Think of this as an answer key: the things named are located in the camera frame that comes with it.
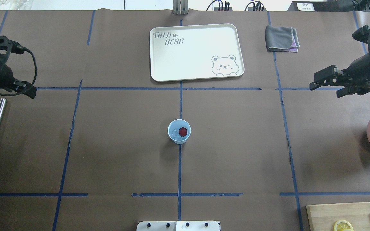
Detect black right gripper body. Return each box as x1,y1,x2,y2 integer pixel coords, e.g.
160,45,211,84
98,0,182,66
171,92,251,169
342,53,370,95

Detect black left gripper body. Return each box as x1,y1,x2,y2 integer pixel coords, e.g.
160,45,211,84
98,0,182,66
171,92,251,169
0,64,28,93

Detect red strawberry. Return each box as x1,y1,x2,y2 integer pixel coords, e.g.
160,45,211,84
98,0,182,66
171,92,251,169
179,127,188,137

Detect light blue cup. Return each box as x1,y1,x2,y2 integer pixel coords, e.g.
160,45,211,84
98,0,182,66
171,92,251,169
167,119,191,144

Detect grey purple folded cloth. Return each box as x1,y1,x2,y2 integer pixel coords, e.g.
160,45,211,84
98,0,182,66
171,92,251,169
265,25,300,53

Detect bamboo cutting board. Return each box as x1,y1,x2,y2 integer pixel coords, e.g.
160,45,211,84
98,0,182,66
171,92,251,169
306,202,370,231

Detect lemon slices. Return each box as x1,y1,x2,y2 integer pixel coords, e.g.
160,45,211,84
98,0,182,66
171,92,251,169
333,219,354,231

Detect cream bear tray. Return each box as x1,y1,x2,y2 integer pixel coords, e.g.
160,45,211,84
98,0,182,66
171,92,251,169
149,23,245,82

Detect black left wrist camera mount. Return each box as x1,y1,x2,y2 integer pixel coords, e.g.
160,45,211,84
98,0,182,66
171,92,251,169
0,36,27,55

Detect aluminium frame post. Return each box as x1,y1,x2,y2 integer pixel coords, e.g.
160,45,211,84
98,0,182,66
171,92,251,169
173,0,189,15

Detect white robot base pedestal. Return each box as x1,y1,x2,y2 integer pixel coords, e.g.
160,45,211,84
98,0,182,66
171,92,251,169
136,220,221,231

